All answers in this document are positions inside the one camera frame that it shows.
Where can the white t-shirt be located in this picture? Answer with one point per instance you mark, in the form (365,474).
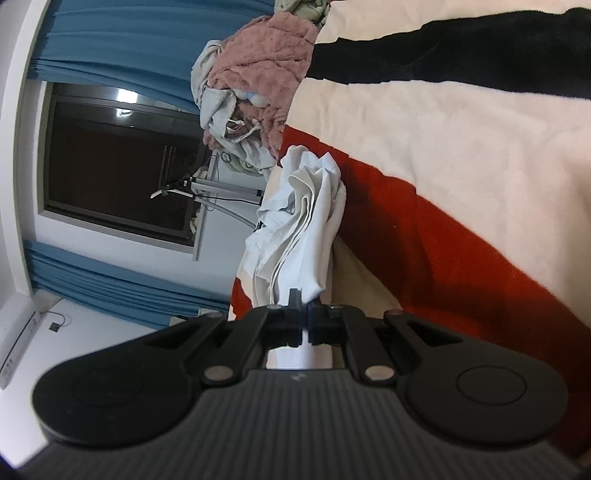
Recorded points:
(296,226)

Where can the white air conditioner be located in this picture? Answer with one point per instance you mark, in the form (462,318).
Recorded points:
(20,321)

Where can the right blue curtain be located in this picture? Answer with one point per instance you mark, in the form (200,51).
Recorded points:
(144,46)

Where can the light green blanket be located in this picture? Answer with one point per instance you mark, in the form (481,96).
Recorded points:
(313,10)

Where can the blue curtain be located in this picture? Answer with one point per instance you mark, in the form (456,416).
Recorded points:
(144,46)
(115,291)

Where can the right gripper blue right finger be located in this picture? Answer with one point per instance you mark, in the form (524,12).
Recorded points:
(324,324)

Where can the dark window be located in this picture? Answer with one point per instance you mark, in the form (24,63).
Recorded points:
(116,159)

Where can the pink fluffy blanket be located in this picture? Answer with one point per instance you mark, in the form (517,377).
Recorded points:
(267,57)

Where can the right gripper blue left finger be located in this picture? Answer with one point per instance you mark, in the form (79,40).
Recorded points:
(284,323)

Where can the silver tripod stand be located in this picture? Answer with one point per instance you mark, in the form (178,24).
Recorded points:
(208,192)

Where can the left blue curtain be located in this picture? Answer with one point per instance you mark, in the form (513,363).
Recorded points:
(115,291)

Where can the striped fleece bed blanket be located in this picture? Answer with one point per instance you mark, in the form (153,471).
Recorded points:
(462,131)

